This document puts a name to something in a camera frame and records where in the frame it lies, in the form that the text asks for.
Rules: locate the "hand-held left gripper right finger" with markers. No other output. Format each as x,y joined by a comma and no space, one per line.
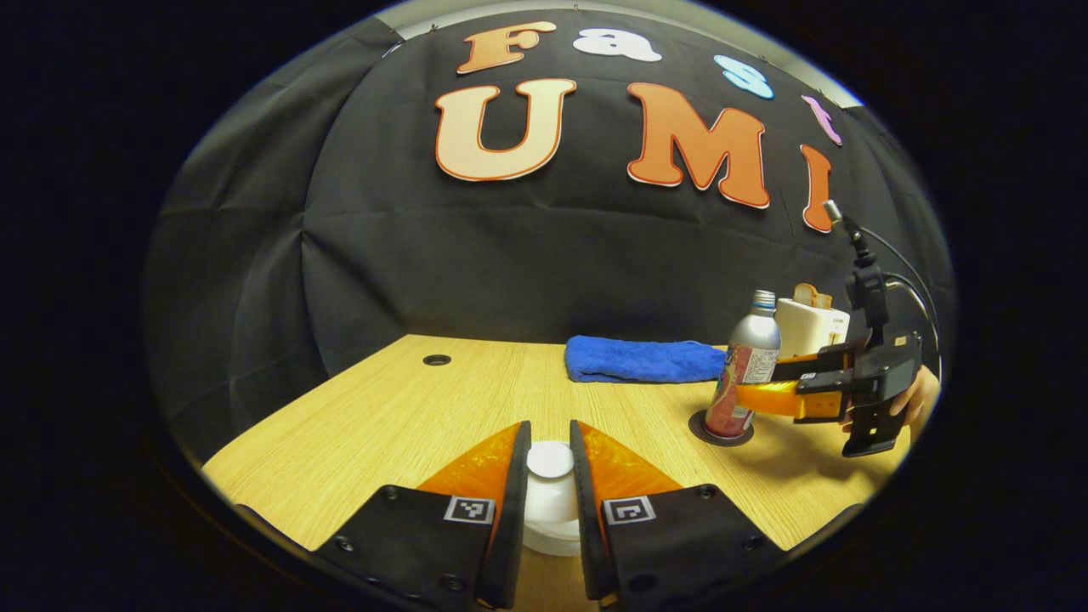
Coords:
586,510

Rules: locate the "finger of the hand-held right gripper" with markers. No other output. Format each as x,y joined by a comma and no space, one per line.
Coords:
816,361
782,398

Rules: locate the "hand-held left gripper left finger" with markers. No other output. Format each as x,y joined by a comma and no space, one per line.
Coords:
514,510

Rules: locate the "silver water bottle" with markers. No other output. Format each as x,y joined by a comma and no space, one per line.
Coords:
752,348

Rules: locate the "white teacup lid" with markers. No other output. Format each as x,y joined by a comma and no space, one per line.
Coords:
550,463

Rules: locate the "dark round coaster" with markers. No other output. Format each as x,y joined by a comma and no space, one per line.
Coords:
699,432

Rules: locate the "white toaster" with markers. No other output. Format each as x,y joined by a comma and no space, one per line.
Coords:
807,327

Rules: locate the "toast slice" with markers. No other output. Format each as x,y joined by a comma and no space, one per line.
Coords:
812,296

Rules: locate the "blue towel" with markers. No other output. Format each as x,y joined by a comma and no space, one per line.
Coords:
637,359

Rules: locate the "black backdrop cloth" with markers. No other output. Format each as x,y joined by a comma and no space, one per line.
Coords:
552,255

